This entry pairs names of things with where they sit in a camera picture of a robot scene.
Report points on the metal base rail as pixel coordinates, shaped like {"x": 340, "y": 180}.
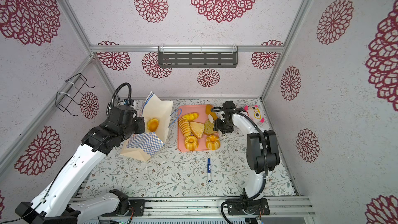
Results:
{"x": 209, "y": 210}

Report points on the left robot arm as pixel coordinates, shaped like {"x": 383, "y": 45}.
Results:
{"x": 52, "y": 205}

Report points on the checkered paper bag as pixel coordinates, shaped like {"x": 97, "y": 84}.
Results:
{"x": 159, "y": 116}

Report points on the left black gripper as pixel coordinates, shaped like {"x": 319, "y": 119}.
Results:
{"x": 140, "y": 121}

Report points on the pink tray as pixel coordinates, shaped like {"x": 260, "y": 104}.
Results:
{"x": 202, "y": 118}

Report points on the black wire rack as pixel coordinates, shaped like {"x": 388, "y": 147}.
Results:
{"x": 66, "y": 97}

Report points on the triangular sandwich bread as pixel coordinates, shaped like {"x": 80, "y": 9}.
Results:
{"x": 197, "y": 129}

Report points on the pink plush toy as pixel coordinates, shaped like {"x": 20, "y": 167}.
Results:
{"x": 254, "y": 113}

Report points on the yellow twisted bread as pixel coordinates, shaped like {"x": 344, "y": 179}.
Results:
{"x": 191, "y": 116}

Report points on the ridged spiral bread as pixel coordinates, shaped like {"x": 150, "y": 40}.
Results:
{"x": 184, "y": 126}

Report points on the toast slice bread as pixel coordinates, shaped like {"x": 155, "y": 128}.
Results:
{"x": 209, "y": 128}

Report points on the grey wall shelf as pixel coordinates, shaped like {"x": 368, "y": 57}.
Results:
{"x": 198, "y": 57}

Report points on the long brown bread loaf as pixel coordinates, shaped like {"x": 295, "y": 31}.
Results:
{"x": 209, "y": 112}

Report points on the blue marker pen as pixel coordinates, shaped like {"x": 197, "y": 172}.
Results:
{"x": 209, "y": 170}

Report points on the bundt bread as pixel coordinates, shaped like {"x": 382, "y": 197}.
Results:
{"x": 212, "y": 142}
{"x": 191, "y": 143}

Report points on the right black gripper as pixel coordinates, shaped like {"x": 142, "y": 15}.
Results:
{"x": 217, "y": 126}

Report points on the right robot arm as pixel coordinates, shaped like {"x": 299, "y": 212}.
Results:
{"x": 262, "y": 155}

